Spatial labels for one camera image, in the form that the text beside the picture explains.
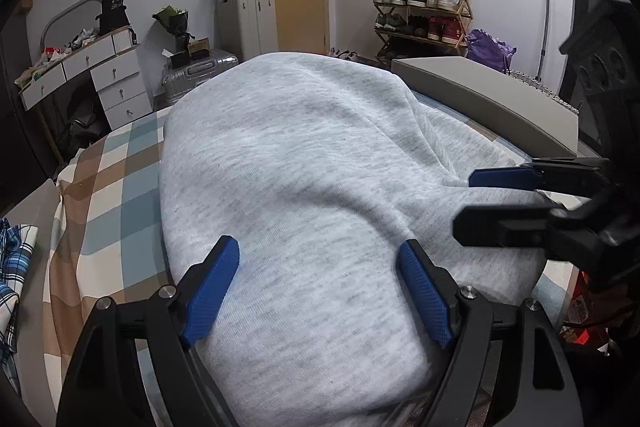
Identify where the light grey hoodie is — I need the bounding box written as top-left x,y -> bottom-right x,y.
160,53 -> 544,426

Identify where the purple bag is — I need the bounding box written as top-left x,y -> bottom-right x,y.
466,28 -> 516,74

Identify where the checkered bed sheet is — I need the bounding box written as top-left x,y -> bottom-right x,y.
42,95 -> 575,397

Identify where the blue plaid shirt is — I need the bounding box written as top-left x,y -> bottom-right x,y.
0,218 -> 38,395

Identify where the bamboo shoe rack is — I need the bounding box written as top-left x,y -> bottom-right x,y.
372,0 -> 473,67

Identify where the long grey pole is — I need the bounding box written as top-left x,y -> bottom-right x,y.
535,0 -> 551,82

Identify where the black bag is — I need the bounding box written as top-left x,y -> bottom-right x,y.
66,98 -> 110,148

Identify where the silver lying suitcase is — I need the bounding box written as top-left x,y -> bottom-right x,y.
160,49 -> 239,105

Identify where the white drawer desk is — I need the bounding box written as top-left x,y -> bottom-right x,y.
20,26 -> 153,131

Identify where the flower bouquet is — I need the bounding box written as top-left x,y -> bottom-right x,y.
152,5 -> 193,69

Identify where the black box on desk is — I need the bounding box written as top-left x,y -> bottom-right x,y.
96,0 -> 129,36

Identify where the arched mirror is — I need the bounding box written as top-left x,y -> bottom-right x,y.
39,0 -> 102,52

